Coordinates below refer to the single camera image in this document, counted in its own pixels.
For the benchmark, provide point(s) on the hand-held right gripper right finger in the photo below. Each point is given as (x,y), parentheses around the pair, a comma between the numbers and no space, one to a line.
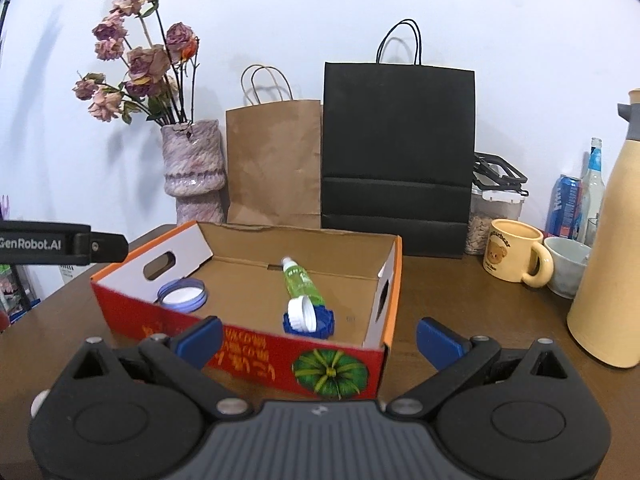
(440,342)

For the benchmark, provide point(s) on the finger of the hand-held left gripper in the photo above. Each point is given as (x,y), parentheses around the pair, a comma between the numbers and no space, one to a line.
(110,247)

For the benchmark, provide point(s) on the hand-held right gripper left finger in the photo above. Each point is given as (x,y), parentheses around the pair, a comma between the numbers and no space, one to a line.
(202,340)

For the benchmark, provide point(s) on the purple rimmed jar lid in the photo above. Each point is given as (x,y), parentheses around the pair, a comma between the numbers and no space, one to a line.
(180,299)

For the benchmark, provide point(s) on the red cardboard box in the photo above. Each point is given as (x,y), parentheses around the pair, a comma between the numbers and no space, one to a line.
(260,355)

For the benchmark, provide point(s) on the white ribbed bottle cap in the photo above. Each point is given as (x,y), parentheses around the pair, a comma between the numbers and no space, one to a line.
(302,315)

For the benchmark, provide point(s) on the green spray bottle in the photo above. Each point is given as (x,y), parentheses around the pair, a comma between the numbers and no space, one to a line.
(300,282)

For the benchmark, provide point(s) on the blue notched cap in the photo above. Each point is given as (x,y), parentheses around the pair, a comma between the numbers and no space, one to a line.
(325,322)

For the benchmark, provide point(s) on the metal rack with bottles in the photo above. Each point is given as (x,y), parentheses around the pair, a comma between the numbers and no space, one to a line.
(12,290)

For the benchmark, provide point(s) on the yellow bear mug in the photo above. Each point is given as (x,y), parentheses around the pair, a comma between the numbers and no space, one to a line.
(510,255)

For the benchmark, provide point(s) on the mottled purple vase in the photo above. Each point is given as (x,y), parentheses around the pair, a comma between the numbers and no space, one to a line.
(192,160)

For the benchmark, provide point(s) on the grey ceramic bowl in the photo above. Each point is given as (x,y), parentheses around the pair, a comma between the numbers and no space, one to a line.
(565,270)

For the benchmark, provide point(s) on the clear food container black lid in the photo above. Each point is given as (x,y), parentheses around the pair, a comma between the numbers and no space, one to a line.
(500,200)

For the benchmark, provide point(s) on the brown paper bag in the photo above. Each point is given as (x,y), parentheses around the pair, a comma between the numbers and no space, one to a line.
(275,170)

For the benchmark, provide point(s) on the blue drink can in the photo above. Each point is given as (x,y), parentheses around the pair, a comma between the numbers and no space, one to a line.
(562,205)

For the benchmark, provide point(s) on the dried pink roses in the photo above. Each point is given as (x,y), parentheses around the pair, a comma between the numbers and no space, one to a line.
(147,60)

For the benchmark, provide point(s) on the yellow thermos jug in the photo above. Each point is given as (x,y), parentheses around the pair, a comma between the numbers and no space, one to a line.
(615,260)

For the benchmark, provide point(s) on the black paper bag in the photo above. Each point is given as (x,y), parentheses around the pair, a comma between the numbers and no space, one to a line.
(395,150)

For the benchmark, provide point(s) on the glass bottle with blue label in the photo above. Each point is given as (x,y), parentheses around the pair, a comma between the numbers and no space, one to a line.
(592,185)

